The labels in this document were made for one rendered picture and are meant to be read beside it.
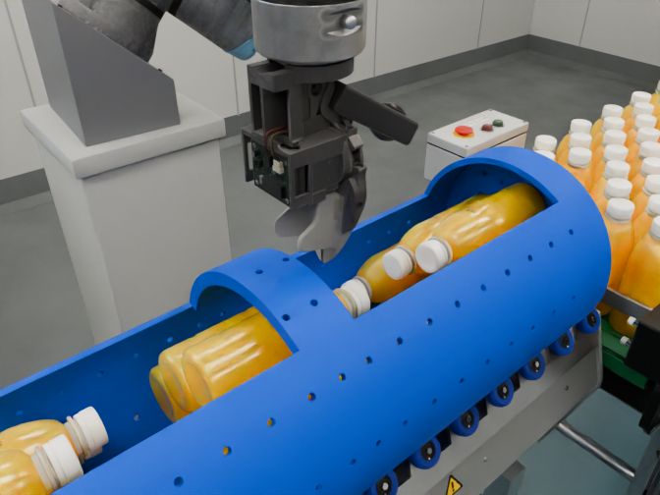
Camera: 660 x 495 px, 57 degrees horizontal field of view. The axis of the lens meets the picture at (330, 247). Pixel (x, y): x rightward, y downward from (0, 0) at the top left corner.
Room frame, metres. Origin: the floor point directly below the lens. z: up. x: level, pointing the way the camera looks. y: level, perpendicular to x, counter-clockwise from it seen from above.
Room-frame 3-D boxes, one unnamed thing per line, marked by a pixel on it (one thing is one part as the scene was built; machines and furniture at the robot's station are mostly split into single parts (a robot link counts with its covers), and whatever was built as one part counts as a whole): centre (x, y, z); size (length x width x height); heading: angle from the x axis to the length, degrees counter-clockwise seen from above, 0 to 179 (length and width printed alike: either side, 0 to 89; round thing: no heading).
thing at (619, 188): (0.90, -0.49, 1.09); 0.04 x 0.04 x 0.02
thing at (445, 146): (1.15, -0.30, 1.05); 0.20 x 0.10 x 0.10; 130
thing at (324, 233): (0.48, 0.01, 1.27); 0.06 x 0.03 x 0.09; 130
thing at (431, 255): (0.61, -0.13, 1.16); 0.04 x 0.02 x 0.04; 40
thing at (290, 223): (0.51, 0.03, 1.27); 0.06 x 0.03 x 0.09; 130
